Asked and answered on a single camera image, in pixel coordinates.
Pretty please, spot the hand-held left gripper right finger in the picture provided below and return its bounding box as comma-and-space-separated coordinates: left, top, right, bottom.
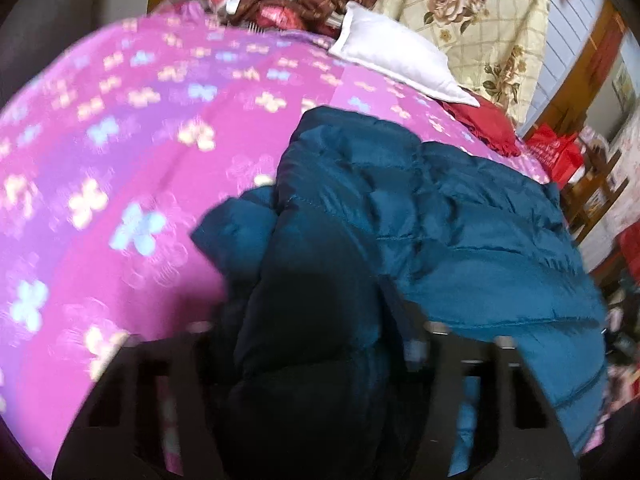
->
379, 274, 583, 480

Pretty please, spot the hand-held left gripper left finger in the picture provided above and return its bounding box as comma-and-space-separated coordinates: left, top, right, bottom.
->
51, 310, 238, 480

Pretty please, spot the blue quilted jacket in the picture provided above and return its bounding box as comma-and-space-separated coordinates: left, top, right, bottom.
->
190, 105, 612, 480

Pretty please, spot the red cloth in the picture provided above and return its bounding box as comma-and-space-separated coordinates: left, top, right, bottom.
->
440, 91, 524, 157

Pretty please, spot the red shopping bag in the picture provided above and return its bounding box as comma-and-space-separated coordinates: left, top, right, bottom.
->
524, 122, 587, 187

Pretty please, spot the wooden chair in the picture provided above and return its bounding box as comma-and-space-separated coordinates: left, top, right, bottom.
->
564, 142, 632, 247

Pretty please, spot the pink floral bedsheet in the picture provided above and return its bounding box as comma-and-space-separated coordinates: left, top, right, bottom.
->
0, 0, 607, 480

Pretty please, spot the white pillow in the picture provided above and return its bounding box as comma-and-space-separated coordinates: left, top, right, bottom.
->
327, 1, 482, 109

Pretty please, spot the beige rose-print quilt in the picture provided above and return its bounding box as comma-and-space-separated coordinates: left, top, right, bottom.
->
372, 0, 557, 130

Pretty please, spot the grey wardrobe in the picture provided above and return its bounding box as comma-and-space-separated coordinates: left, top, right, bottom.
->
0, 0, 162, 108

